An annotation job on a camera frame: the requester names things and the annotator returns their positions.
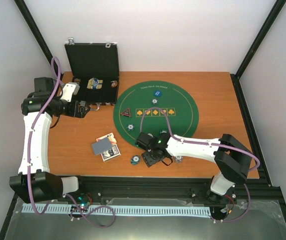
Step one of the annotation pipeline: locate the blue small blind button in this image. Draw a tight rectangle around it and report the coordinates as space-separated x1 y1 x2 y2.
153 90 162 98

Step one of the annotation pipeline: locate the black poker chip case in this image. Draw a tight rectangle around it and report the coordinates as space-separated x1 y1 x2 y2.
65 37 120 106

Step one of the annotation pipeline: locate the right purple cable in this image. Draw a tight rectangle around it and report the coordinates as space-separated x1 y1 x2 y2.
140 106 260 223

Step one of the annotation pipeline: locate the yellow card box in case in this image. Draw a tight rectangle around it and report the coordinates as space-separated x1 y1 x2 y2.
87 77 103 90

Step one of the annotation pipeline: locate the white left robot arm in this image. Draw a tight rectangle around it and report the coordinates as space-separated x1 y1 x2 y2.
9 77 88 204

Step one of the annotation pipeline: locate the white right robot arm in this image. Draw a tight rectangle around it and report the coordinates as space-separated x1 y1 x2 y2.
135 132 254 203

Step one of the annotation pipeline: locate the light blue cable duct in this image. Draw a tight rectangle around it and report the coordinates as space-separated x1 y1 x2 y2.
21 203 211 218

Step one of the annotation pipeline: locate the red chip in case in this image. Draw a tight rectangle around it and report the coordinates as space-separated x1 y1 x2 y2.
111 80 118 88

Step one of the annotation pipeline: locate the teal chip stack on table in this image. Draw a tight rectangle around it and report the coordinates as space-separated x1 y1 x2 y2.
130 155 141 166

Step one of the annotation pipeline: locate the purple chip stack on table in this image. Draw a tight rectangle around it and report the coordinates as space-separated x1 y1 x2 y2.
174 155 183 163

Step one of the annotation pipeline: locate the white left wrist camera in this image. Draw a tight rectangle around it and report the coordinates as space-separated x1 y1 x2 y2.
60 82 80 102

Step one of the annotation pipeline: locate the teal chip top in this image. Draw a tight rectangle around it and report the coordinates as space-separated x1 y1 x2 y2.
151 99 158 105

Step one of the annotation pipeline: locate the green round poker mat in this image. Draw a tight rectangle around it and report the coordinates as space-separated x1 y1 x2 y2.
113 80 199 146

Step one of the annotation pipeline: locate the chip row in case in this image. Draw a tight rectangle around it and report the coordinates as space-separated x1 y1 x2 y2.
74 78 81 84

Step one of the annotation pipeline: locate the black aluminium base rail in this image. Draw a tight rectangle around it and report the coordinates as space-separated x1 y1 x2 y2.
71 176 285 207

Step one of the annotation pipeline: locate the blue card box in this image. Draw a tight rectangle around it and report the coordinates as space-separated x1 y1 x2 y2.
101 144 121 162

